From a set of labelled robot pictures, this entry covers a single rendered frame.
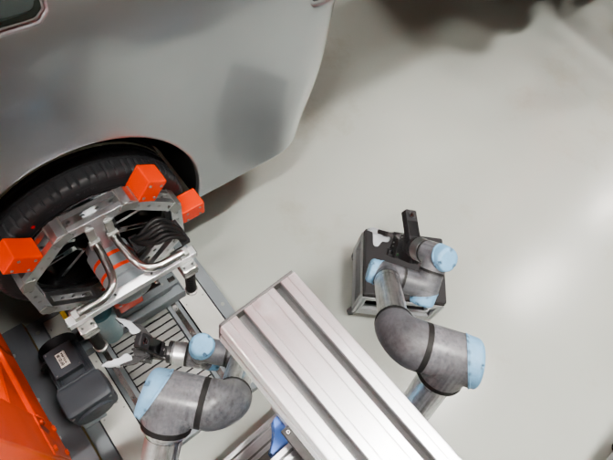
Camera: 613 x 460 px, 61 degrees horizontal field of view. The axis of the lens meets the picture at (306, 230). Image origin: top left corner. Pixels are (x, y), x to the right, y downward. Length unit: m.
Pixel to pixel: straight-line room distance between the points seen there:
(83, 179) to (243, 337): 1.19
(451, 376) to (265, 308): 0.78
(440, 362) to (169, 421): 0.60
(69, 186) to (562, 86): 3.50
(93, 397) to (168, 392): 0.97
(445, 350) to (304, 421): 0.75
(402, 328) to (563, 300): 2.13
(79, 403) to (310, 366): 1.74
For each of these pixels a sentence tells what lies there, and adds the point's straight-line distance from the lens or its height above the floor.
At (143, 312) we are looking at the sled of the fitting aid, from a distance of 2.51.
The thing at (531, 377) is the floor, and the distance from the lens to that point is 2.99.
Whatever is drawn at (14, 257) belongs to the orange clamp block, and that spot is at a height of 1.13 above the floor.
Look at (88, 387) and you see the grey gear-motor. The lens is 2.18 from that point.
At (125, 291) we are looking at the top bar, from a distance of 1.65.
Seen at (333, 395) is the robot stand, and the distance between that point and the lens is 0.48.
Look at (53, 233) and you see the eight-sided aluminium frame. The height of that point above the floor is 1.12.
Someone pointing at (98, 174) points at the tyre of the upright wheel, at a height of 1.17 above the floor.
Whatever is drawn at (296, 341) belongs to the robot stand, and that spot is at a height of 2.03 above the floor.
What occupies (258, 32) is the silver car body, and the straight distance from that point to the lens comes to 1.58.
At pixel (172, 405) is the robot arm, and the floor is 1.29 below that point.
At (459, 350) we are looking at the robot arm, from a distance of 1.20.
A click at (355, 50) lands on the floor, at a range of 3.81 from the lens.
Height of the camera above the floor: 2.49
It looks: 60 degrees down
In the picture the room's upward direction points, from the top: 18 degrees clockwise
